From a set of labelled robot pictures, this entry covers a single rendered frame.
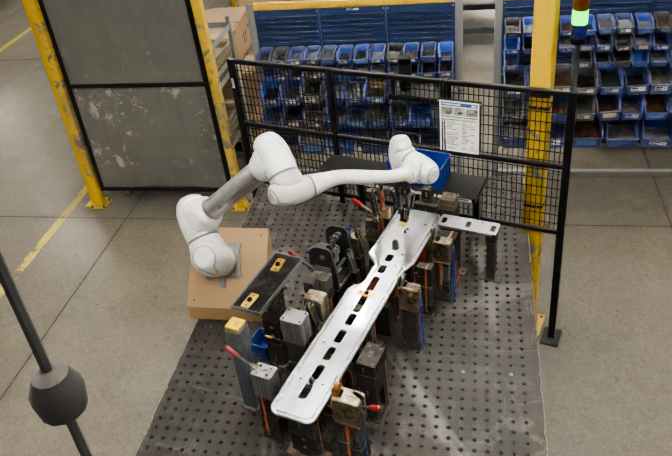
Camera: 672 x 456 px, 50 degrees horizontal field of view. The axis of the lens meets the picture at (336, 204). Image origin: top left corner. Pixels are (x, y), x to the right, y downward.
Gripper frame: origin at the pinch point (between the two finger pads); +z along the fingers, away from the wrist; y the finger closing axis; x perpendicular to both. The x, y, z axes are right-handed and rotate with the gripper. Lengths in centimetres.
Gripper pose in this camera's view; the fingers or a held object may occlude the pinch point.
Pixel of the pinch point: (404, 214)
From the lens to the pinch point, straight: 340.1
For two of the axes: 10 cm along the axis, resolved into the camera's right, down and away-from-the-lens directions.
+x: 4.3, -5.3, 7.3
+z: 1.0, 8.3, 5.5
